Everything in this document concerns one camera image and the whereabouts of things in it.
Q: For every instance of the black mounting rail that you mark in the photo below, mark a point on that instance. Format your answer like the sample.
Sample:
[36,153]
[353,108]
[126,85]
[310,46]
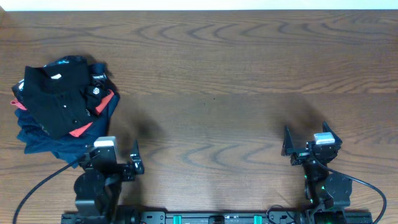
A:
[245,218]

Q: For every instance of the navy blue folded shirt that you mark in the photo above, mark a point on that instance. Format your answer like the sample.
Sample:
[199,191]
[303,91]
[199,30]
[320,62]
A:
[72,145]

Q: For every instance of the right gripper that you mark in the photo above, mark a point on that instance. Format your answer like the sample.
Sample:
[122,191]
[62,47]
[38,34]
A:
[288,150]

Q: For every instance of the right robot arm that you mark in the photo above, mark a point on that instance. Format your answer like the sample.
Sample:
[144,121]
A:
[328,191]

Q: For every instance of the black t-shirt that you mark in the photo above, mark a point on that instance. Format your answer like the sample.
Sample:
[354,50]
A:
[62,113]

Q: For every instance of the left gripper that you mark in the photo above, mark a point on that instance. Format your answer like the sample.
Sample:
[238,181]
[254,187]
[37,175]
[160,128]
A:
[128,173]

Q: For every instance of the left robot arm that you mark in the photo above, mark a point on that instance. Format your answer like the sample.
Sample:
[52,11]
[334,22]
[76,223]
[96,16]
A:
[99,187]

